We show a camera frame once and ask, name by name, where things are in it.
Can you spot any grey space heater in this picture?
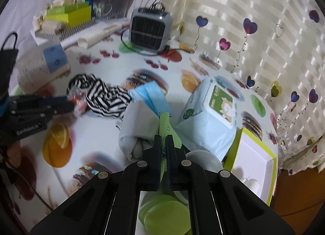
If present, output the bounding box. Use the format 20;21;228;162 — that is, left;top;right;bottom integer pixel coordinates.
129;8;173;53

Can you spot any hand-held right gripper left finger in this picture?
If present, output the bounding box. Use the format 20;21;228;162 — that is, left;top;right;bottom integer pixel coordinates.
29;134;163;235

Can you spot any lime green shallow box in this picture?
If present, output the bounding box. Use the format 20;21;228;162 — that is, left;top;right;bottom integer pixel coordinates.
223;127;278;206

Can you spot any dark clear storage box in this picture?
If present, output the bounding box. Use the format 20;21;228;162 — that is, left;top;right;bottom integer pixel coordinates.
91;0;135;20

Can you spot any white rolled paper tube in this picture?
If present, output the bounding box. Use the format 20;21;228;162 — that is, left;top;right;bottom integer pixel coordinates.
77;23;122;48

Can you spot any green cosmetic jar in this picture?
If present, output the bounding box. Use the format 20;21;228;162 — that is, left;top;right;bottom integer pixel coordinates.
138;194;191;235

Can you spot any light blue wet wipes pack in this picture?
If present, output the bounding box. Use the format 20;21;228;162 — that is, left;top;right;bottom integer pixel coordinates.
175;76;244;162

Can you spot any white tissue pack blue label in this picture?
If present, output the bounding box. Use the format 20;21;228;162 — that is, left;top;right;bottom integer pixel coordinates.
15;40;71;93

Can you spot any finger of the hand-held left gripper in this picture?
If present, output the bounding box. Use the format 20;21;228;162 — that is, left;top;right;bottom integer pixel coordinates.
11;102;76;124
10;96;68;109

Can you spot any lime green gift box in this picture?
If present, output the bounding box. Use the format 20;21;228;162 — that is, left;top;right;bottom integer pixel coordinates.
44;5;92;28
47;2;89;14

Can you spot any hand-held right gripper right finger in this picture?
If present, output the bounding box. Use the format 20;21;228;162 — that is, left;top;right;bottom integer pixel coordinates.
166;135;296;235

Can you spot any person's left hand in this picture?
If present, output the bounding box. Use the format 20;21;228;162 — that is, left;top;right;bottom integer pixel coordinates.
5;141;21;167

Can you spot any blue face mask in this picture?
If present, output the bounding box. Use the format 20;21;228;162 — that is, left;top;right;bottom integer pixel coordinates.
128;81;173;117

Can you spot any grey lidded round jar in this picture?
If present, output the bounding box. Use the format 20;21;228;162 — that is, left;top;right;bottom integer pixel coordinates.
175;149;224;202

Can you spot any grey sock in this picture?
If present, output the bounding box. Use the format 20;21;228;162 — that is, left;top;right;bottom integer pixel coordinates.
115;100;178;162

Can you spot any brown wooden cabinet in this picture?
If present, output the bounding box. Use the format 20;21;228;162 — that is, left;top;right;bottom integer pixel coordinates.
270;166;325;216

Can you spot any heart print striped curtain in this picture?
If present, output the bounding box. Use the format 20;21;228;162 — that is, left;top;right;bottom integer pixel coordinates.
162;0;325;175

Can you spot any light green cloth strip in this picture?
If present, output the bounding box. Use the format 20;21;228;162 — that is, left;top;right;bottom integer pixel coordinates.
159;112;182;154

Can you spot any black white striped cloth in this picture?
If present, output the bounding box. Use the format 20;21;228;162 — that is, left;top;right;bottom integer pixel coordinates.
66;73;133;119

